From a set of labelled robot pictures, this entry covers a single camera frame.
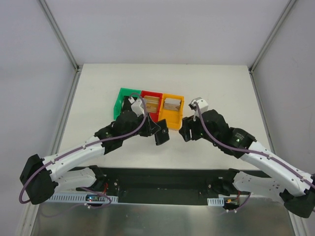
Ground purple cable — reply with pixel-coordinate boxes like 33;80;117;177
193;101;311;212
19;92;151;209

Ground white cards in orange bin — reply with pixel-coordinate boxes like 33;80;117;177
163;97;181;112

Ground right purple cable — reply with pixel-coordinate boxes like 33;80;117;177
193;101;311;212

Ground wooden cards in red bin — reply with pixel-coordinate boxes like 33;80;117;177
144;95;159;113

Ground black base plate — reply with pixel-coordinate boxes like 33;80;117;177
90;168;240;206

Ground orange plastic bin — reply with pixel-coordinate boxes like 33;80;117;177
158;93;185;130

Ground left white cable duct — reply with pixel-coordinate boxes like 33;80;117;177
46;193;109;204

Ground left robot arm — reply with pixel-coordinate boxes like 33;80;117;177
19;111;167;205

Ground red plastic bin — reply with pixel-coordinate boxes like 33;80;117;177
141;90;162;122

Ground left aluminium frame post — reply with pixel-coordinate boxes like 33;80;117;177
37;0;80;72

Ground green plastic bin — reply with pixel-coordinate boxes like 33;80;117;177
113;88;142;120

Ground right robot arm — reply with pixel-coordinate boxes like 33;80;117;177
179;110;315;218

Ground aluminium frame post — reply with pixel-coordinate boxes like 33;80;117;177
37;0;80;72
249;0;298;74

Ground right white cable duct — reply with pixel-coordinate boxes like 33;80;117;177
207;197;224;207

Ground black leather card holder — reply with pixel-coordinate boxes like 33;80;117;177
155;119;170;146

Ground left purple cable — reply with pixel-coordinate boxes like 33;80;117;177
19;92;151;209

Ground white cable duct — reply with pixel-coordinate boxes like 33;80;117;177
207;197;224;207
46;193;109;204

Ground right aluminium frame post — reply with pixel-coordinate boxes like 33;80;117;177
249;0;298;74

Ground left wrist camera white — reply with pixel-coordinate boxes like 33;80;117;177
128;97;145;117

